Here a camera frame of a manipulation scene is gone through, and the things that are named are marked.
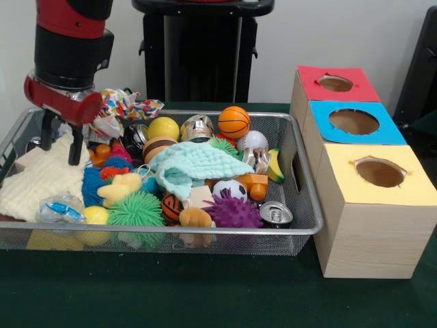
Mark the purple spiky ball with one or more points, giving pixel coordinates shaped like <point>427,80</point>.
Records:
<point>233,213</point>

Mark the black stand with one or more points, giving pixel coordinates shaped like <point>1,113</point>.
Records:
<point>420,68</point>

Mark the toy soccer ball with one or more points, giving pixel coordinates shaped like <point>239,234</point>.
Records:
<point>230,189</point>

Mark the small clear plastic bottle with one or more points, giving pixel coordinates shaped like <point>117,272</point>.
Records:
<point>61,210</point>

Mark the orange toy basketball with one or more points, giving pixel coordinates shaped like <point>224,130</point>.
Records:
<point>233,123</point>

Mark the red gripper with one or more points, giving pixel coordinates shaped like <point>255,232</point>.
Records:
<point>78,109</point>

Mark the dark green side-table cloth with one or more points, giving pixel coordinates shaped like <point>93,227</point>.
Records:
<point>426,124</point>

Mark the wooden three-hole box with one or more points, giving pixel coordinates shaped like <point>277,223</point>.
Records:
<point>368,239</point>

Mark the yellow plush duck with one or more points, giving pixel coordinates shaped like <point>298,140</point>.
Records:
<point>117,186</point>

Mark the green koosh ball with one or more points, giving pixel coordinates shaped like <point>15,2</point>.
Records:
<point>136,213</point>

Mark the mint green knitted cloth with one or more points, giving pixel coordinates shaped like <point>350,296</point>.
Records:
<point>201,162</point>

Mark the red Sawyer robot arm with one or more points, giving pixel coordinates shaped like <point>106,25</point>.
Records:
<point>71,41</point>

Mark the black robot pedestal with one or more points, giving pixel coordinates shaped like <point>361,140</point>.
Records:
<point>191,51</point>

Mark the white toy baseball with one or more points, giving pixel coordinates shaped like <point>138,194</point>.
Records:
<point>252,140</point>

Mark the cream knitted cloth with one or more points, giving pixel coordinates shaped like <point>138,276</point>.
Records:
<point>34,184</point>

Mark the silver mesh bin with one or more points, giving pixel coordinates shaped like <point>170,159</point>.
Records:
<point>256,244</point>

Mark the silver drink can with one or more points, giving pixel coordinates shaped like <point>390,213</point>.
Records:
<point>276,215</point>

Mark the dark green table cloth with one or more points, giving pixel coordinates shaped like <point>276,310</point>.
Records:
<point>205,294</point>

